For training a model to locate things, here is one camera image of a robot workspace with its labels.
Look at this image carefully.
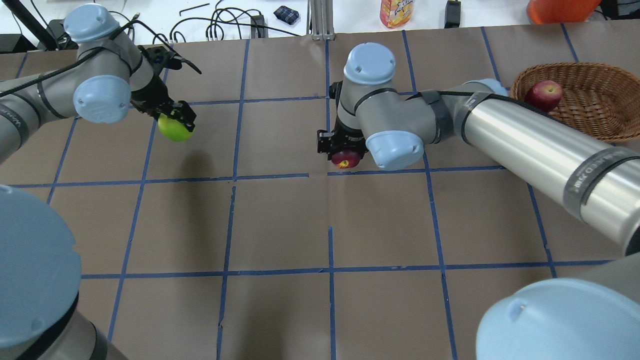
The black cable bundle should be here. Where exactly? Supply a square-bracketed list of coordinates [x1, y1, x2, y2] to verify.
[152, 0, 301, 46]

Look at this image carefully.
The red yellow apple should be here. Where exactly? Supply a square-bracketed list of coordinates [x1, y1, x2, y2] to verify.
[524, 80, 563, 113]

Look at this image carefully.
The black allen key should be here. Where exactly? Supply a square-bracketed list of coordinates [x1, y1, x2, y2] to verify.
[178, 2, 211, 17]

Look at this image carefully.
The black monitor stand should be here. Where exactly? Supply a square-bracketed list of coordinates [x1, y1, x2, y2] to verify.
[1, 0, 62, 51]

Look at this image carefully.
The dark blue checkered pouch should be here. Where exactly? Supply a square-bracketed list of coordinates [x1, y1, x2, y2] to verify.
[273, 6, 301, 26]

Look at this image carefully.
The aluminium frame post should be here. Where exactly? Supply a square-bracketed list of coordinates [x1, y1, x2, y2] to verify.
[307, 0, 336, 41]

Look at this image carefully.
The green apple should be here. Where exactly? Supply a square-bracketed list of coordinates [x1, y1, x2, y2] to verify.
[157, 114, 194, 142]

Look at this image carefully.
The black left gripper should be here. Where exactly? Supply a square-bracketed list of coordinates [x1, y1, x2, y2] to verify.
[130, 75, 197, 133]

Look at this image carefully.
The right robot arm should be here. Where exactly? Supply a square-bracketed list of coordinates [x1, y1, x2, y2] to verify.
[317, 42, 640, 360]

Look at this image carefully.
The orange round object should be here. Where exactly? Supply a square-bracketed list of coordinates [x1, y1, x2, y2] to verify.
[526, 0, 601, 24]

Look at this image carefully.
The dark red apple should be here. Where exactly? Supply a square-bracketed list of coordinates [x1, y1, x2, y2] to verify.
[329, 148, 362, 170]

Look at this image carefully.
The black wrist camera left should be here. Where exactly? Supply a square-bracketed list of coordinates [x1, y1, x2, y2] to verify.
[137, 45, 202, 76]

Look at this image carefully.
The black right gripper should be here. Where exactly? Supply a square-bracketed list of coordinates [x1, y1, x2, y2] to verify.
[317, 118, 368, 160]

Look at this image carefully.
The orange drink bottle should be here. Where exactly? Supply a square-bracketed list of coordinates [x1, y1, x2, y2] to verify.
[379, 0, 415, 29]

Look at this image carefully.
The woven wicker basket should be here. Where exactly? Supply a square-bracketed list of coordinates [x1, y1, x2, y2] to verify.
[510, 62, 640, 144]

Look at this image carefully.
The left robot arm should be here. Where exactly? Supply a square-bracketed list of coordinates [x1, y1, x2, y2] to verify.
[0, 3, 196, 360]

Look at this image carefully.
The black power adapter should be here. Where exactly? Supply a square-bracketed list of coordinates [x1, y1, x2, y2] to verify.
[249, 13, 268, 39]

